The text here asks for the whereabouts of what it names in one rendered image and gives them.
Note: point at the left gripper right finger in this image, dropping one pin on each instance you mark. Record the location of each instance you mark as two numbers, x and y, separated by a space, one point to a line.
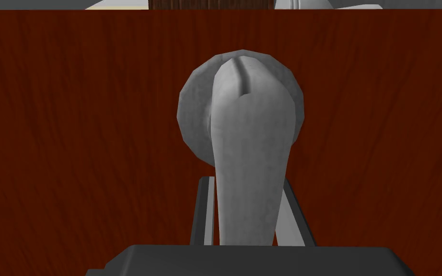
294 224

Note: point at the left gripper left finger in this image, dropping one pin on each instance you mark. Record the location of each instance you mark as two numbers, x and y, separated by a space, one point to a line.
203 214

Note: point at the red-brown wooden door leaf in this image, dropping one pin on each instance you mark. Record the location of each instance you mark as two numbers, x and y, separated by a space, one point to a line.
71 134

